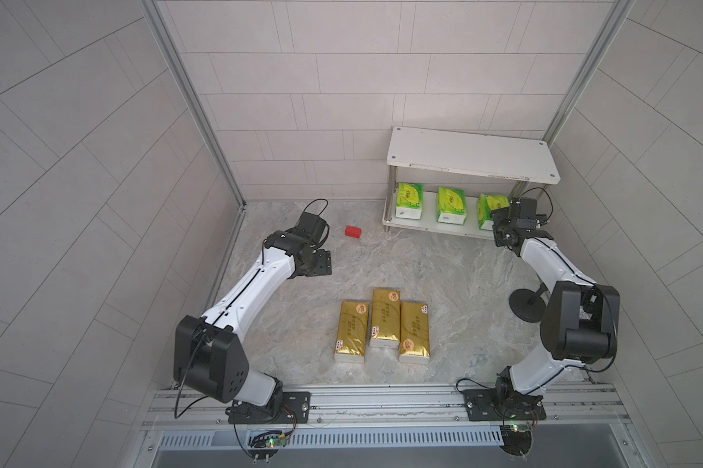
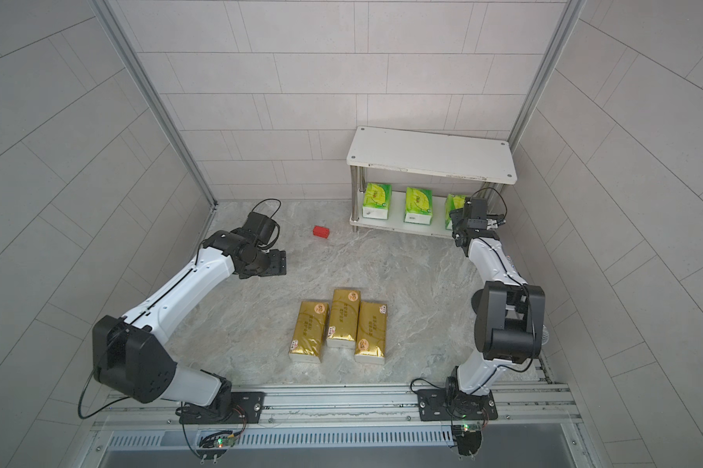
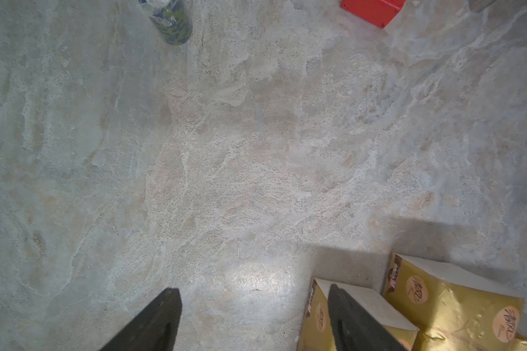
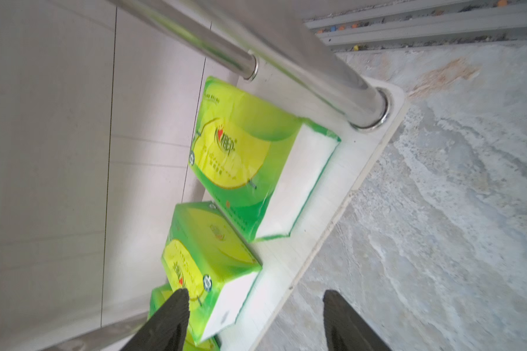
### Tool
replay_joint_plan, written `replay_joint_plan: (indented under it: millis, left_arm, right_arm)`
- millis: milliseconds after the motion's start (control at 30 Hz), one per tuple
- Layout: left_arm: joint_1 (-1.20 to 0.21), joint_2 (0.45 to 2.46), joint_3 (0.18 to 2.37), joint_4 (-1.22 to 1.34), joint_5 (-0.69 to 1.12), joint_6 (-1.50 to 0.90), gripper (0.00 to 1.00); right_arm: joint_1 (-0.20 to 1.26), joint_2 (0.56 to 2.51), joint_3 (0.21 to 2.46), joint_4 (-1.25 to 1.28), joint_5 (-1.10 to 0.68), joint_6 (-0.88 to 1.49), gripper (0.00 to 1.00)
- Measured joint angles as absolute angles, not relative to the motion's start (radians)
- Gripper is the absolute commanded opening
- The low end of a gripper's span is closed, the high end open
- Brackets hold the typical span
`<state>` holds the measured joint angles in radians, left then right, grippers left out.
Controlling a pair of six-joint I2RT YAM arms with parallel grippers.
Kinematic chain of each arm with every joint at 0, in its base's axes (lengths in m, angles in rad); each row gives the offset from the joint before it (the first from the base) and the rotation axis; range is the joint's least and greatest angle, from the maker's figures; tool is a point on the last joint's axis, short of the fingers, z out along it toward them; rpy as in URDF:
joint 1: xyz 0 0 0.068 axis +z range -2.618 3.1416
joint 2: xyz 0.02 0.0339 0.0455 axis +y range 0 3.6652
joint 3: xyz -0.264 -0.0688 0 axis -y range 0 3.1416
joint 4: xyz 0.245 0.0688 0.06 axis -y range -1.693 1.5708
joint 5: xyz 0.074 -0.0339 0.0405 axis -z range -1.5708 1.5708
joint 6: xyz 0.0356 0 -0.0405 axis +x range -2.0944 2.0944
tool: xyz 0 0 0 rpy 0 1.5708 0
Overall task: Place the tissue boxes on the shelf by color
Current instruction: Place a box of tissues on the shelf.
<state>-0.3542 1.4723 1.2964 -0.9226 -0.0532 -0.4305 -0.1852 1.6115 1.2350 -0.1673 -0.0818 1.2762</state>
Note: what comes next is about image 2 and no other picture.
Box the green tissue pack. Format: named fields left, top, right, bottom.
left=445, top=194, right=467, bottom=231
left=404, top=187, right=433, bottom=225
left=362, top=183, right=392, bottom=220

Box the gold tissue pack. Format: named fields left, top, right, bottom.
left=288, top=301, right=329, bottom=364
left=354, top=301, right=388, bottom=365
left=326, top=289, right=361, bottom=349

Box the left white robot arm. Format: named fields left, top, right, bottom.
left=91, top=230, right=287, bottom=407

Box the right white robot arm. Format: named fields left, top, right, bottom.
left=450, top=207, right=545, bottom=397

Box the white two-tier shelf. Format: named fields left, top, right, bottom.
left=347, top=126, right=517, bottom=239

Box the small red block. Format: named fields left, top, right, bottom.
left=312, top=225, right=330, bottom=239

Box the left circuit board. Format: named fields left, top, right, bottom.
left=197, top=430, right=242, bottom=464

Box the circuit board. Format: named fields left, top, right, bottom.
left=197, top=430, right=242, bottom=464
left=451, top=424, right=483, bottom=458

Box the right circuit board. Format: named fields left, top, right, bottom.
left=451, top=424, right=483, bottom=458

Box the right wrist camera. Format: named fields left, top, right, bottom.
left=464, top=198, right=505, bottom=230

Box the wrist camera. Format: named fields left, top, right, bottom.
left=464, top=198, right=505, bottom=230
left=243, top=212, right=280, bottom=251

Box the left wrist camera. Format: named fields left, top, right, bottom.
left=243, top=212, right=280, bottom=251

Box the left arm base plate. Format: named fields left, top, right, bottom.
left=175, top=389, right=267, bottom=425

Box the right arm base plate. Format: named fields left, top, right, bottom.
left=415, top=388, right=499, bottom=422

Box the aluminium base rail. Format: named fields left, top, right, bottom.
left=88, top=381, right=581, bottom=456

